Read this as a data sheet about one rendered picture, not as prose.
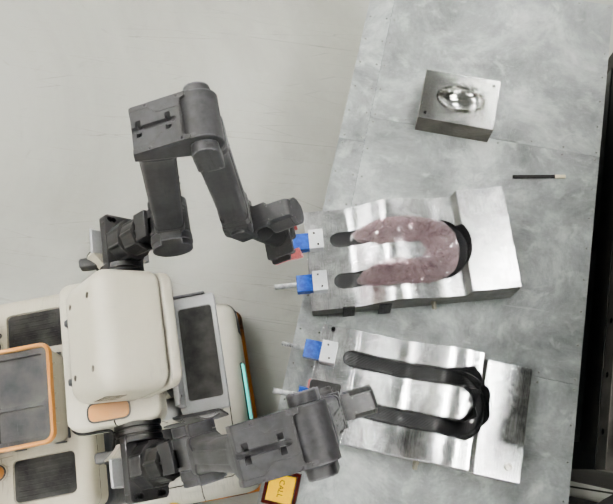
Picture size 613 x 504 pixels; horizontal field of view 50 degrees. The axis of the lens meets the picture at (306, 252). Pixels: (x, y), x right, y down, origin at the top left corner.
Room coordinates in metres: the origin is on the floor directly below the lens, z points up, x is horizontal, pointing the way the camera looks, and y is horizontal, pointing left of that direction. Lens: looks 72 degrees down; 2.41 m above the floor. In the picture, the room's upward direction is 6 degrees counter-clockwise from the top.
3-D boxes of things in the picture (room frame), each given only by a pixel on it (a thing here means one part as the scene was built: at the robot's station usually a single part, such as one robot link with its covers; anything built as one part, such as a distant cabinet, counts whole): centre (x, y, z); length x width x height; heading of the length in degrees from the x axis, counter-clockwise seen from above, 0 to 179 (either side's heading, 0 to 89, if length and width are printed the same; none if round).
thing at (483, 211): (0.48, -0.25, 0.86); 0.50 x 0.26 x 0.11; 89
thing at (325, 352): (0.26, 0.02, 0.89); 0.13 x 0.05 x 0.05; 72
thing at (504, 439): (0.12, -0.22, 0.87); 0.50 x 0.26 x 0.14; 72
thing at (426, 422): (0.13, -0.21, 0.92); 0.35 x 0.16 x 0.09; 72
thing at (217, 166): (0.48, 0.13, 1.40); 0.11 x 0.06 x 0.43; 5
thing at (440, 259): (0.48, -0.25, 0.90); 0.26 x 0.18 x 0.08; 89
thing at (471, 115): (0.89, -0.45, 0.84); 0.20 x 0.15 x 0.07; 72
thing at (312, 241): (0.54, 0.02, 0.86); 0.13 x 0.05 x 0.05; 89
